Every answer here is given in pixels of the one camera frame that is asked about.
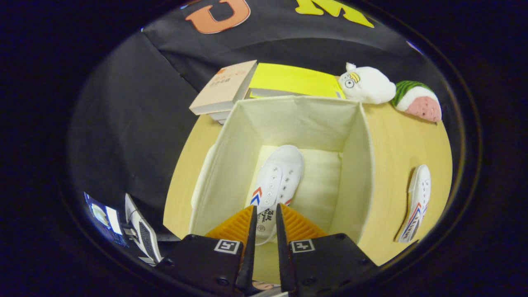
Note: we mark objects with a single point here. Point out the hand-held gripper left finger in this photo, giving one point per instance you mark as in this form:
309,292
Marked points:
206,264

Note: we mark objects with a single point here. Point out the white device with black grille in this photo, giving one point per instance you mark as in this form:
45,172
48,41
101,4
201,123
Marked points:
144,235

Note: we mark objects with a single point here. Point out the watermelon slice plush toy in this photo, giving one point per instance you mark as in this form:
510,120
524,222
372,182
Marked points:
420,105

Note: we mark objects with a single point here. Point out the lit computer screen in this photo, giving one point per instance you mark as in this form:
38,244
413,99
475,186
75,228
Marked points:
107,218

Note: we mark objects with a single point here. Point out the beige book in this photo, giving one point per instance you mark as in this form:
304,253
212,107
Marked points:
225,86

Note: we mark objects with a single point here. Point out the white canvas shoe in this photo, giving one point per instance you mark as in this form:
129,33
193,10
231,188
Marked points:
418,194
280,169

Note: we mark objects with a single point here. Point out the cream fabric storage box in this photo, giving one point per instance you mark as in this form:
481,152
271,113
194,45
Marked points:
297,119

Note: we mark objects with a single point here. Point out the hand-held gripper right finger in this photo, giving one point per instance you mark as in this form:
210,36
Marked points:
321,264

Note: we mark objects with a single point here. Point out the yellow book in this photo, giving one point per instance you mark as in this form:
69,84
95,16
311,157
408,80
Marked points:
288,78

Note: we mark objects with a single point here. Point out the white plush toy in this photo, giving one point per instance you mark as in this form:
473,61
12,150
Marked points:
367,84

